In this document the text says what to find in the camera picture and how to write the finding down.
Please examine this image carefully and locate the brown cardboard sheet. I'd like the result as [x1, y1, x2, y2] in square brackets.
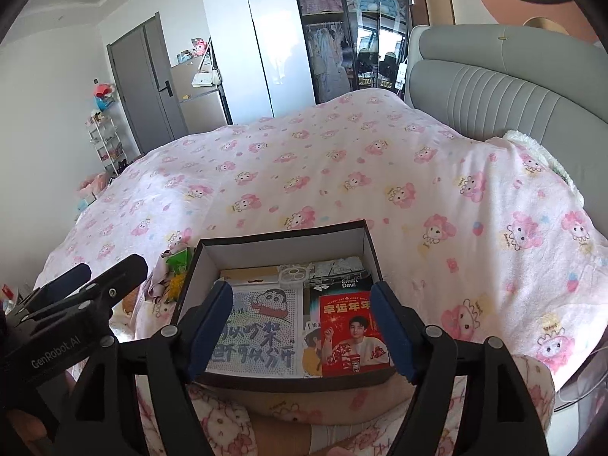
[220, 266, 278, 284]

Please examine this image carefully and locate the green yellow paper item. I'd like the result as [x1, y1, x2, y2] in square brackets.
[162, 247, 194, 302]

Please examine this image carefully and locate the person's left hand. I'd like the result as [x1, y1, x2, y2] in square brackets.
[6, 371, 79, 456]

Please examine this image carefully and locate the pink plush toy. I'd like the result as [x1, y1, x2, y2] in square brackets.
[94, 82, 114, 101]

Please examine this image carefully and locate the red celebrity photo card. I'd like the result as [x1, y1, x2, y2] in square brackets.
[318, 290, 391, 377]

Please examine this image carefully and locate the white phone case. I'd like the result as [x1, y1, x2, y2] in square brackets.
[278, 263, 314, 287]

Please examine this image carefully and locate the black Smart Deal box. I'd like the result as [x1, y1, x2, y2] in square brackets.
[309, 275, 374, 322]

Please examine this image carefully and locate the grey padded headboard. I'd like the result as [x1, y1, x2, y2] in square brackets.
[406, 25, 607, 211]

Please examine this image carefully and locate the cartoon girl sticker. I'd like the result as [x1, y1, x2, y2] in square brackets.
[302, 329, 323, 377]

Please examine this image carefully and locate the grey refrigerator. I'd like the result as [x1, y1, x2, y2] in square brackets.
[171, 57, 230, 134]

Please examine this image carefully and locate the white shelf rack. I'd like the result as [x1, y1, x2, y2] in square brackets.
[87, 111, 128, 177]

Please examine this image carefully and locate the black storage box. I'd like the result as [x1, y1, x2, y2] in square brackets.
[172, 220, 395, 392]

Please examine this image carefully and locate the black glass wardrobe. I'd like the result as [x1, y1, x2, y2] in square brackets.
[297, 0, 413, 103]

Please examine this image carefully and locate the grey door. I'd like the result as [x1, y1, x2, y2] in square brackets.
[107, 13, 188, 154]

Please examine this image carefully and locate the pink cartoon print bedspread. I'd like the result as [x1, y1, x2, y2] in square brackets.
[37, 89, 607, 385]

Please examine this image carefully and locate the white wardrobe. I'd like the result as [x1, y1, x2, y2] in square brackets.
[202, 0, 315, 124]

